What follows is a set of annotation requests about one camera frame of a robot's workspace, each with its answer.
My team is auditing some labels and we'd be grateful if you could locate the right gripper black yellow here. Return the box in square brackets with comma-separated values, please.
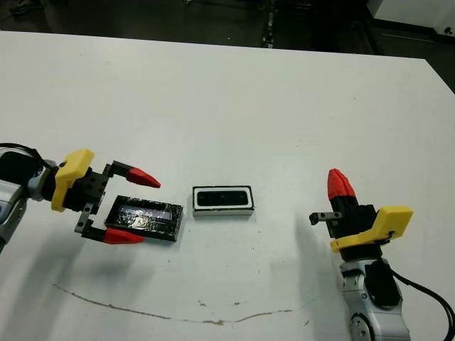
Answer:
[309, 168, 414, 263]

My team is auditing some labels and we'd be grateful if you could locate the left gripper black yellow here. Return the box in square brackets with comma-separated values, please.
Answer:
[50, 148, 162, 246]

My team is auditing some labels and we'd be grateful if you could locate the black camera box lid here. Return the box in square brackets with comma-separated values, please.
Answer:
[103, 194, 185, 243]

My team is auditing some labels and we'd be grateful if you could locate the small black camera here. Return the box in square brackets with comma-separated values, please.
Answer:
[196, 190, 250, 207]

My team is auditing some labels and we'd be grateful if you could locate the dark shoe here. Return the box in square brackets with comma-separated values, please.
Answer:
[9, 0, 41, 16]

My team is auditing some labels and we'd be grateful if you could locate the white camera box base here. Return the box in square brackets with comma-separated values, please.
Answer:
[191, 184, 255, 218]

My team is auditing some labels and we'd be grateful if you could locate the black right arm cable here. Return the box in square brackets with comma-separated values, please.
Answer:
[389, 268, 455, 341]

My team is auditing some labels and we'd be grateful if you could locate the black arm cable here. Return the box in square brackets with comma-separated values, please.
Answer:
[0, 142, 54, 170]
[389, 268, 455, 341]

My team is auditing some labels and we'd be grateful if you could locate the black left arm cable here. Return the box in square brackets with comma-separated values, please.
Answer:
[0, 142, 54, 170]

